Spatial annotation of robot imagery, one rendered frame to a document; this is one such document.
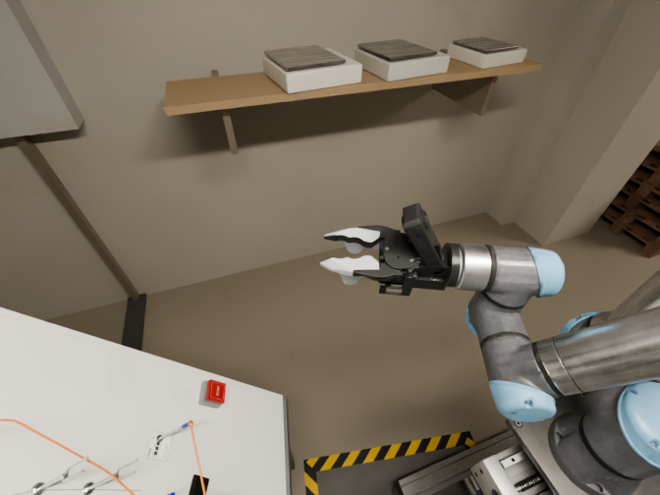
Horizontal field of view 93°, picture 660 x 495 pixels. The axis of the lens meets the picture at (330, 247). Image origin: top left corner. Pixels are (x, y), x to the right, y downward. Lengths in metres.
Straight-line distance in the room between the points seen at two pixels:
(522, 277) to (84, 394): 0.80
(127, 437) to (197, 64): 1.58
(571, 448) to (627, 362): 0.38
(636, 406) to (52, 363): 1.02
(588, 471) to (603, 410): 0.14
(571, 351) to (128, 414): 0.79
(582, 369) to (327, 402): 1.66
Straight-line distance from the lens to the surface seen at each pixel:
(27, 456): 0.77
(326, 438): 1.99
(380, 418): 2.04
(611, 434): 0.79
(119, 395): 0.83
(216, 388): 0.92
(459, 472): 1.84
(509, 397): 0.54
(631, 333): 0.53
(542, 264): 0.56
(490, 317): 0.59
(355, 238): 0.52
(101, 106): 2.00
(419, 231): 0.45
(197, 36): 1.86
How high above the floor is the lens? 1.93
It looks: 44 degrees down
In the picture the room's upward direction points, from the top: straight up
